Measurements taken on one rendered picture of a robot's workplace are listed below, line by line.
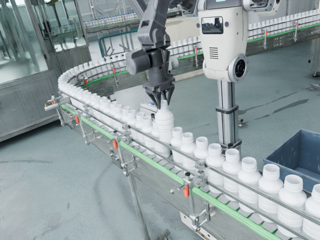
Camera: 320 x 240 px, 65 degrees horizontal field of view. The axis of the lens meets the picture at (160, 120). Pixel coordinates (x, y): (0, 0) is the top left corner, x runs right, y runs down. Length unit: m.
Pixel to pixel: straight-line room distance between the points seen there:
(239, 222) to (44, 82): 3.67
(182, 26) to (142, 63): 4.48
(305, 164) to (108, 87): 1.85
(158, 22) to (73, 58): 5.48
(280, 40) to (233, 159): 2.86
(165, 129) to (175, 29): 4.35
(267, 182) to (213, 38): 0.90
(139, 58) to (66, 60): 5.44
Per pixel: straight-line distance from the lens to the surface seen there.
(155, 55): 0.84
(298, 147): 1.39
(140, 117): 1.08
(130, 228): 2.20
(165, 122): 0.91
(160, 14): 0.85
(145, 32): 0.83
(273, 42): 3.45
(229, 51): 1.39
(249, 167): 0.72
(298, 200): 0.70
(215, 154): 0.79
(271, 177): 0.71
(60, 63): 6.18
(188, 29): 5.32
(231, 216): 0.84
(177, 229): 2.11
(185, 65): 2.82
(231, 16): 1.36
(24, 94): 4.11
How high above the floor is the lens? 1.59
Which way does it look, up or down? 25 degrees down
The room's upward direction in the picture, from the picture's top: 10 degrees counter-clockwise
